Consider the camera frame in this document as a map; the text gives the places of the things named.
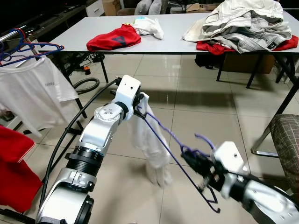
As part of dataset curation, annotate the white thin garment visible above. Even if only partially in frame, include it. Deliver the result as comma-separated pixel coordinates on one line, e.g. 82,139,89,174
130,92,172,188

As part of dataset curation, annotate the red fleece garment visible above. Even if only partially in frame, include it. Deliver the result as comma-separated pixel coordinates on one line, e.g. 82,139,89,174
0,125,43,213

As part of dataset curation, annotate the red shirt with dark logo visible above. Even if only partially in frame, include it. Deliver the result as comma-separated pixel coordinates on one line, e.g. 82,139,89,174
86,23,142,52

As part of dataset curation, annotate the grey table with black legs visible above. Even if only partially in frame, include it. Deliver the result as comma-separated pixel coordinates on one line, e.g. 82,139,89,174
49,10,299,117

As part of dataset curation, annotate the small white garment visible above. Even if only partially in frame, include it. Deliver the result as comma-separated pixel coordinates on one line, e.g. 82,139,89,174
135,16,165,40

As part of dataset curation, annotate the red crumpled garment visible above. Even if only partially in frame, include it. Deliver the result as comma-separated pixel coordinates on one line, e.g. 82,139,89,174
196,35,299,56

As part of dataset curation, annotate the brown cardboard box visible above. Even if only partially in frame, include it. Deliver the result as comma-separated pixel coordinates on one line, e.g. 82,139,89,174
220,54,276,74

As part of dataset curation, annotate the white t-shirt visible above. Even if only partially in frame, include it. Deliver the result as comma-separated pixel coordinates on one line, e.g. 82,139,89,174
0,56,79,138

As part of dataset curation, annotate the grey checked garment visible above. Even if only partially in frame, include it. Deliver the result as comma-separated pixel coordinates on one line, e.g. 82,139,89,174
213,19,291,53

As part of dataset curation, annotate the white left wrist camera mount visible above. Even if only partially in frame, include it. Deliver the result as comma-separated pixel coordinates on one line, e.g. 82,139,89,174
112,76,142,110

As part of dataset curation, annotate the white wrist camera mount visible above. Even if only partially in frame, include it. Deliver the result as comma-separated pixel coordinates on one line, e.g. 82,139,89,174
112,76,142,110
211,141,246,199

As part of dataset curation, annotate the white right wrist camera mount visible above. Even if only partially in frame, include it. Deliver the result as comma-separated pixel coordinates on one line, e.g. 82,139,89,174
211,141,246,199

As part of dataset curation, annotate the grey corrugated hose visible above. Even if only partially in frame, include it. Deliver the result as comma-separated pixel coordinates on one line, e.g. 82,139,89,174
70,77,101,96

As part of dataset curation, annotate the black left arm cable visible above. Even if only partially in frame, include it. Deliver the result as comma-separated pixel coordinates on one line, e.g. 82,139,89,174
40,77,123,208

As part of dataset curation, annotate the blue wire hanger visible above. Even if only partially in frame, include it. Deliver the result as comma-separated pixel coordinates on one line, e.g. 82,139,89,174
0,28,65,66

